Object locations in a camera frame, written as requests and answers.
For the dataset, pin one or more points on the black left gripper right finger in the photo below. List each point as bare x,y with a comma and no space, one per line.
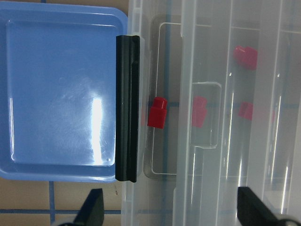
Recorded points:
251,211

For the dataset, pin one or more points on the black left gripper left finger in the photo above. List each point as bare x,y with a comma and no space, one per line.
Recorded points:
92,210

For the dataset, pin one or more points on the clear plastic box lid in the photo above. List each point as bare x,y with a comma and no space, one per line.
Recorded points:
239,147

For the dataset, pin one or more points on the red block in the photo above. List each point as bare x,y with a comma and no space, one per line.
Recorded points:
199,111
246,110
158,112
246,57

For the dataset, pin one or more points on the clear plastic storage box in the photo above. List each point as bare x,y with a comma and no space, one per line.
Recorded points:
150,200

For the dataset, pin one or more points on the blue plastic tray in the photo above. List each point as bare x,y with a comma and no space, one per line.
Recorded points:
58,91

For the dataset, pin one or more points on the black box handle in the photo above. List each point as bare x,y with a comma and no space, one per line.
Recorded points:
127,106

